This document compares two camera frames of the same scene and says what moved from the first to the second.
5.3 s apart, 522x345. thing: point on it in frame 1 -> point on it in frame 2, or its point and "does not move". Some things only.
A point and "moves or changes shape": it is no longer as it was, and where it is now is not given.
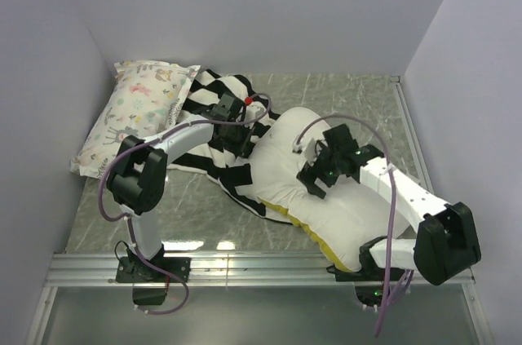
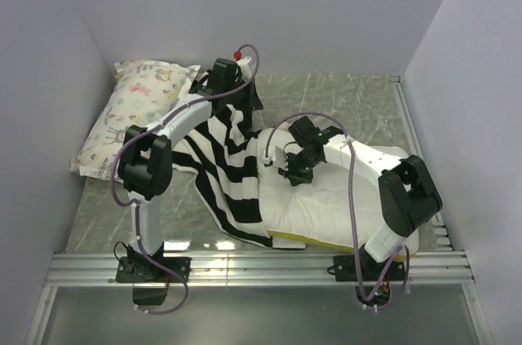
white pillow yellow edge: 349,215 moves or changes shape
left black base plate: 134,269 does not move
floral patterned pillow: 144,97 does not move
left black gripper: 243,148 -> 238,81
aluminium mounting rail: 263,272 does not move
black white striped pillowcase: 240,119 moves or changes shape
